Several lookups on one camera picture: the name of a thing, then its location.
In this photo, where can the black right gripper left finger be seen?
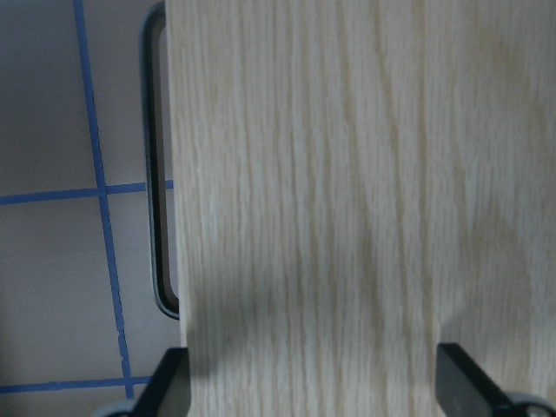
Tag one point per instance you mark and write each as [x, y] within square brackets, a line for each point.
[168, 392]

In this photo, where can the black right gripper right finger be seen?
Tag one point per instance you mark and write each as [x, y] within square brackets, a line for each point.
[462, 388]

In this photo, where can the light wood drawer front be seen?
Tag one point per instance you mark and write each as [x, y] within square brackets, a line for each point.
[355, 182]

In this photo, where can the blue tape lower horizontal line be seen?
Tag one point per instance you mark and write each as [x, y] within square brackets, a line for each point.
[68, 385]

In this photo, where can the blue tape horizontal line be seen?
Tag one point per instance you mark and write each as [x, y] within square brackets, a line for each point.
[68, 194]
[68, 385]

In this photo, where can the blue tape upper horizontal line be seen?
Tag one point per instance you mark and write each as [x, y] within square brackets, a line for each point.
[68, 194]

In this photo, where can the blue tape vertical line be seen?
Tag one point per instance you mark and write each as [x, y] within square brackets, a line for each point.
[103, 201]

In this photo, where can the dark metal drawer handle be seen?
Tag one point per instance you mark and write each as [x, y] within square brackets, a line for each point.
[149, 60]

